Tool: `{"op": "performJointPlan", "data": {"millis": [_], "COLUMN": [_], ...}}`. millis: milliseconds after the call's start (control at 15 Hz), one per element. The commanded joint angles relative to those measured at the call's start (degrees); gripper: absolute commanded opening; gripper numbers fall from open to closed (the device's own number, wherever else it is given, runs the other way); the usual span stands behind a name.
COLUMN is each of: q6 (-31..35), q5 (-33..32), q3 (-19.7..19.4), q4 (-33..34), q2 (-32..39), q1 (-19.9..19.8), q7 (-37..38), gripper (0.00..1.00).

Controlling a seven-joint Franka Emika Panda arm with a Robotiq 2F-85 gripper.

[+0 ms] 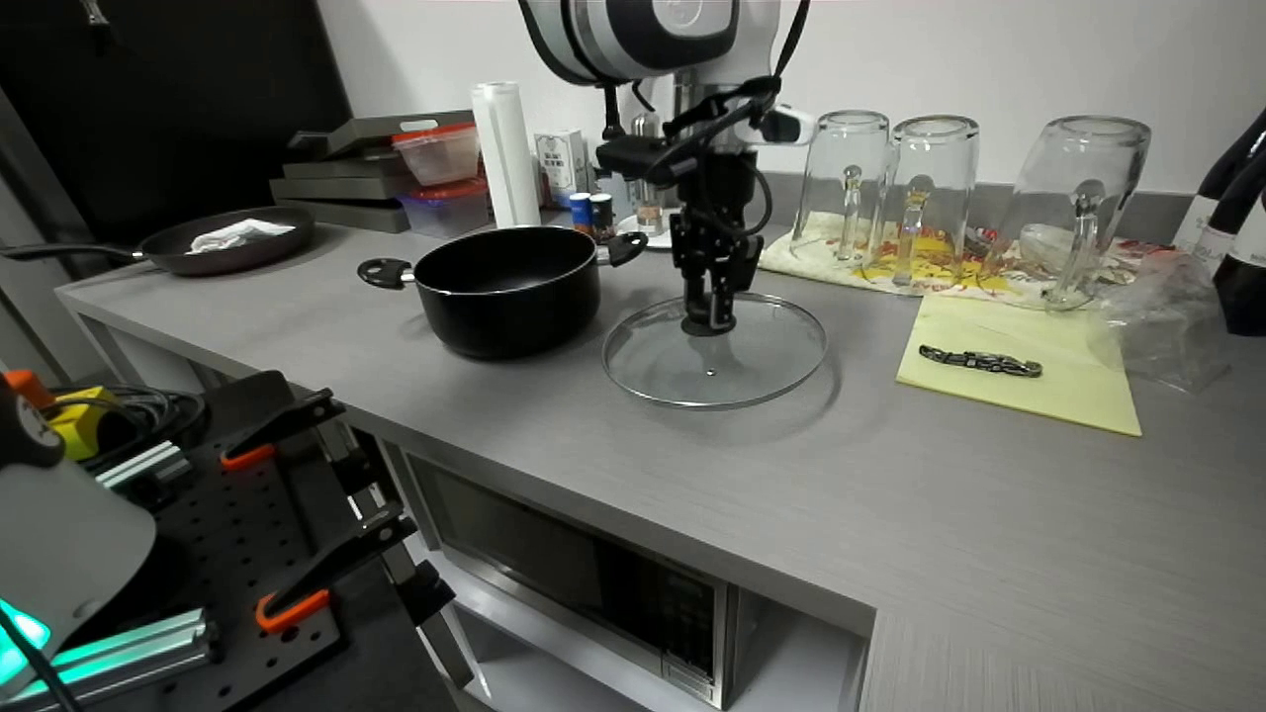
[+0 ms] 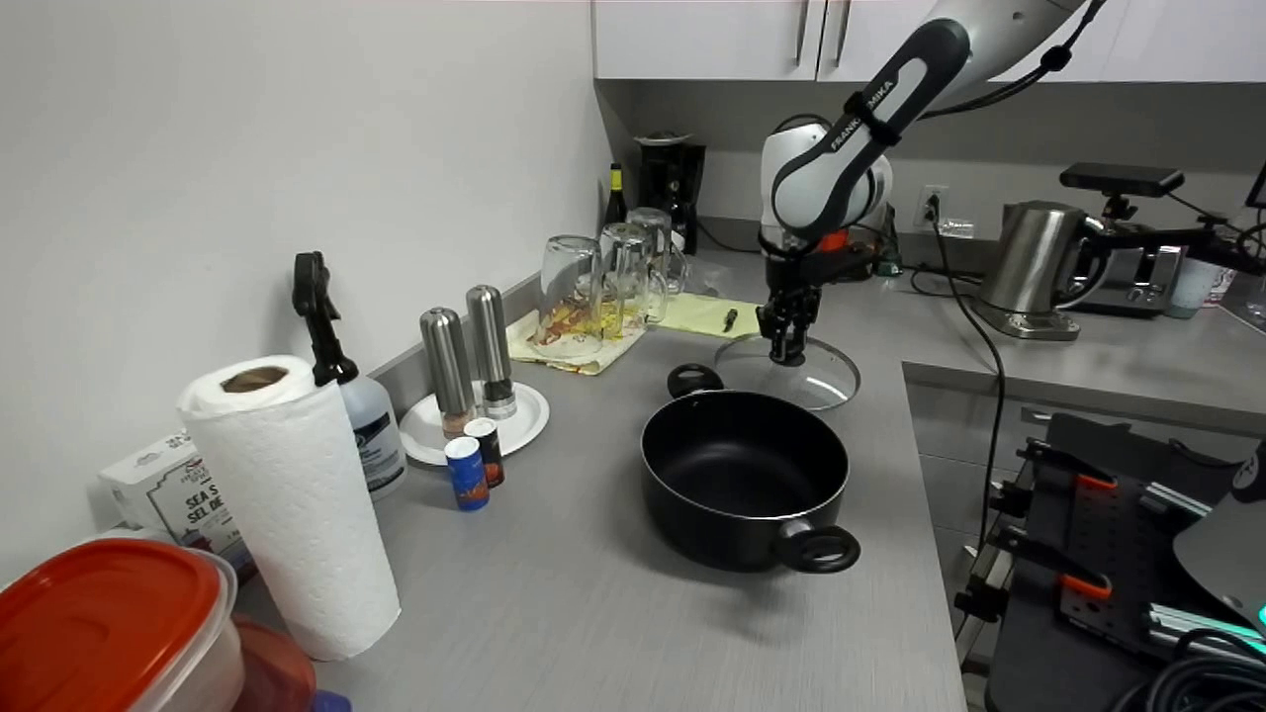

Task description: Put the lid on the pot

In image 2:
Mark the black cooking pot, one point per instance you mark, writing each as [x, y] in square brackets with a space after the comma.
[739, 516]

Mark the white carton box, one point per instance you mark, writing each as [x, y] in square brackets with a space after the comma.
[164, 495]

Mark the dark wine bottle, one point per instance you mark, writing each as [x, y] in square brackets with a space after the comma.
[617, 198]

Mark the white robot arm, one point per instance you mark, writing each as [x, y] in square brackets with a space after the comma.
[817, 172]

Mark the small brown bottle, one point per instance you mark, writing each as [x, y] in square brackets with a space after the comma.
[491, 456]

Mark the patterned yellow dish towel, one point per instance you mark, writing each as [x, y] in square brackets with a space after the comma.
[581, 344]

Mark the white plate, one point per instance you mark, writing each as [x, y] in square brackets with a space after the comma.
[523, 419]

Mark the yellow notepad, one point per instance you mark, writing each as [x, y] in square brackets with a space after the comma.
[697, 318]

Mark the steel canister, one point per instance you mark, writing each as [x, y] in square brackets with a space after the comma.
[1036, 264]

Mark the glass pot lid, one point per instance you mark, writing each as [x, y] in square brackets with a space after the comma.
[833, 380]

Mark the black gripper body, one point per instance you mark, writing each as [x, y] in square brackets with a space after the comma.
[793, 284]

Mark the white paper towel roll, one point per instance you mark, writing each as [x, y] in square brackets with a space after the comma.
[301, 516]

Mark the spray bottle with black trigger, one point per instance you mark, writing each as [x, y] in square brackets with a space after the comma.
[374, 435]

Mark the small blue-labelled bottle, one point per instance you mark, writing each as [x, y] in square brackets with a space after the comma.
[466, 476]

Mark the white mug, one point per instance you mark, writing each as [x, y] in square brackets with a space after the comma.
[1192, 285]

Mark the plastic container with red lid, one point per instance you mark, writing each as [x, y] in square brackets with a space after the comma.
[100, 618]

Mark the white wall outlet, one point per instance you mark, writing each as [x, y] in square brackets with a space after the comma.
[936, 204]

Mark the steel grinder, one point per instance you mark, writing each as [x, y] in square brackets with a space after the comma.
[446, 360]
[489, 340]

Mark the clear drinking glass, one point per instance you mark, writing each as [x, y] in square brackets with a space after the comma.
[570, 270]
[660, 243]
[619, 264]

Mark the black pen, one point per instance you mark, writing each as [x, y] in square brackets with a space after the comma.
[730, 322]

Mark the black coffee maker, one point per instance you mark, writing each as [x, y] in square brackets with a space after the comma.
[671, 183]

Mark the white upper cabinet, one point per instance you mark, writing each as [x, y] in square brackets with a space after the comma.
[697, 37]

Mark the green-lit aluminium rail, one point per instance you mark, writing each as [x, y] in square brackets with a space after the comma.
[1210, 622]

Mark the black camera on stand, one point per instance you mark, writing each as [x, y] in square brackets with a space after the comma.
[1123, 178]

